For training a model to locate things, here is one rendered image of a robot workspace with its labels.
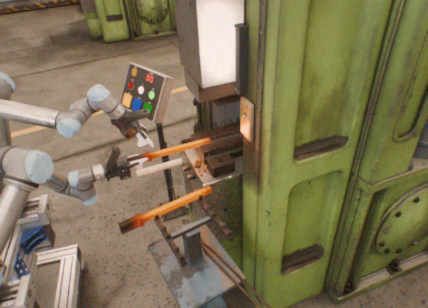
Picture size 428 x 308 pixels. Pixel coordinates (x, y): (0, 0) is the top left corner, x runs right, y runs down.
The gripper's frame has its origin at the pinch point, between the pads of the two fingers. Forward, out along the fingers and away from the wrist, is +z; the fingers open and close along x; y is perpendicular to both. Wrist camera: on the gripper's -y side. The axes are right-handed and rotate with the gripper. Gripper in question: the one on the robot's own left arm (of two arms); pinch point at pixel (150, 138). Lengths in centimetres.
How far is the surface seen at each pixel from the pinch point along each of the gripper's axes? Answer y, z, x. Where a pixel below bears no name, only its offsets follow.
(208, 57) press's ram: -42.5, -21.3, 13.0
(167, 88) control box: -19.5, 7.6, -42.3
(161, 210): 12.4, 10.0, 33.4
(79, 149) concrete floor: 94, 72, -177
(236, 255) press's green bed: 10, 89, 21
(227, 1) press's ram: -60, -35, 13
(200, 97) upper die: -30.7, -5.7, 7.8
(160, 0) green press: -86, 103, -472
